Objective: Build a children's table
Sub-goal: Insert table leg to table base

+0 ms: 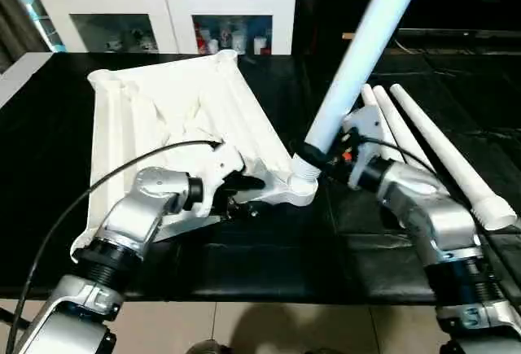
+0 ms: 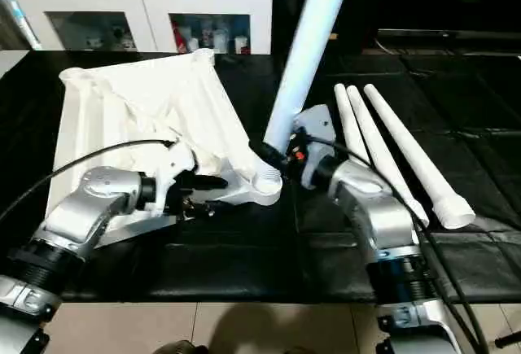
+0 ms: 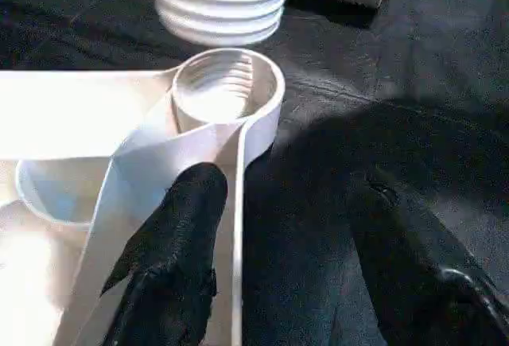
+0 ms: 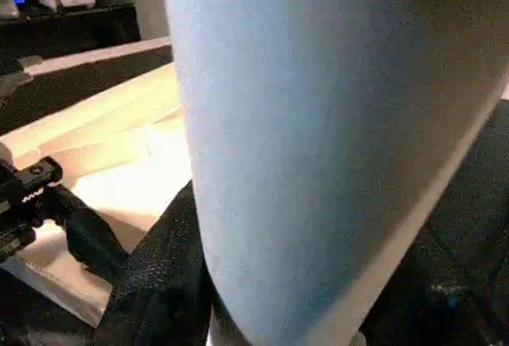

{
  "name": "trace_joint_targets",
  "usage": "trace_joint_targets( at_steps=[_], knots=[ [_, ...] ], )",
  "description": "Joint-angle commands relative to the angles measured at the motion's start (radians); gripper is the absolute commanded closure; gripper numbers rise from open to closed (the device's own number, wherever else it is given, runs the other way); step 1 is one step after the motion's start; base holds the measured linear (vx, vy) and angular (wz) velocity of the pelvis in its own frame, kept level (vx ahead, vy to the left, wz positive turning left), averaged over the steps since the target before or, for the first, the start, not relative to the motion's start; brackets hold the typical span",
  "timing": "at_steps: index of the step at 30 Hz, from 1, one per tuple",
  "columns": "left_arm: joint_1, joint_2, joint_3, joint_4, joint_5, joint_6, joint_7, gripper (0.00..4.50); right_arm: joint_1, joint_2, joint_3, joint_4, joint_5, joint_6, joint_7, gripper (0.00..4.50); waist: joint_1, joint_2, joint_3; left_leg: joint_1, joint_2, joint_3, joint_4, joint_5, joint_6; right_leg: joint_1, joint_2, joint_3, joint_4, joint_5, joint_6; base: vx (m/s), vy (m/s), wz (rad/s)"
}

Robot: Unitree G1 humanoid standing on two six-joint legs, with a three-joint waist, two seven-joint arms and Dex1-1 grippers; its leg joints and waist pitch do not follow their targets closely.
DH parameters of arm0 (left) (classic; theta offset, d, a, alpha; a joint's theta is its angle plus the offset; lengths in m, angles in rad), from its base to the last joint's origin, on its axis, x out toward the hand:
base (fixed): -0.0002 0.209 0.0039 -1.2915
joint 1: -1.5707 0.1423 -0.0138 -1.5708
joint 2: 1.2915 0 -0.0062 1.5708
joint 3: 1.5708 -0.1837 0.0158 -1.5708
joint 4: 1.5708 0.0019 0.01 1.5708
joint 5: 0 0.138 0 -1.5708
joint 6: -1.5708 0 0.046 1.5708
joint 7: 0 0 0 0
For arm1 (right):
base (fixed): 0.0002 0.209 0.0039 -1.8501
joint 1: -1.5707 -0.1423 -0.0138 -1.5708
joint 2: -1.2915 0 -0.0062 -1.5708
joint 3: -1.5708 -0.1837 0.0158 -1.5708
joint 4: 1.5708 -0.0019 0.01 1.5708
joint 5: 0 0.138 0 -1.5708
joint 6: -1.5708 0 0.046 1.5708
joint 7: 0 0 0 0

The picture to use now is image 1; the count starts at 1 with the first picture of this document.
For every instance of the white bottle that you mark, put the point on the white bottle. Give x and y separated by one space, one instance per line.
239 42

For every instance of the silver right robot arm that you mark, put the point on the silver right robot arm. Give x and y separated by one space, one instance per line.
431 216

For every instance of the tan label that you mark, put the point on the tan label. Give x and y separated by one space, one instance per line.
346 37

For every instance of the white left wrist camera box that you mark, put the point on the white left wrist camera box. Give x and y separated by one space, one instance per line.
213 171

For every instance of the cyan plastic item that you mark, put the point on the cyan plastic item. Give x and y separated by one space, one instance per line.
50 35

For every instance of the black work mat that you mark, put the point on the black work mat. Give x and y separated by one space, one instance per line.
269 264

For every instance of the white plastic table top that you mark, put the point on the white plastic table top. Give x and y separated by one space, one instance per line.
179 102

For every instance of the red bottle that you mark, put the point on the red bottle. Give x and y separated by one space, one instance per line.
203 38

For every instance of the white side table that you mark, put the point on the white side table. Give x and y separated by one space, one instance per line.
20 77

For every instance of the white glass door cabinet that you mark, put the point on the white glass door cabinet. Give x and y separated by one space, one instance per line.
163 0

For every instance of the white cup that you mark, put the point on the white cup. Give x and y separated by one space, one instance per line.
260 45

